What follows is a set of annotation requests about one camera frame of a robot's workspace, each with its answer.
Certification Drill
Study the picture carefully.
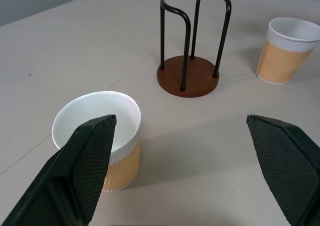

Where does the orange white ribbed paper cup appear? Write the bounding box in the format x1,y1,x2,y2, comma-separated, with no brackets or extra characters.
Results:
51,91,142,193
255,17,320,86

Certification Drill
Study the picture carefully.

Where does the wooden base wire cup holder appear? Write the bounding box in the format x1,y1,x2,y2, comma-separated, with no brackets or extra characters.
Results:
156,0,232,99

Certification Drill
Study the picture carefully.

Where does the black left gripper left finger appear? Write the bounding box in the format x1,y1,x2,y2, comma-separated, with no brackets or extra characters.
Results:
0,114,118,226

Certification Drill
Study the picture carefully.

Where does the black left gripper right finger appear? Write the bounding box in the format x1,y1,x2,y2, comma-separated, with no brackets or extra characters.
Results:
246,114,320,226

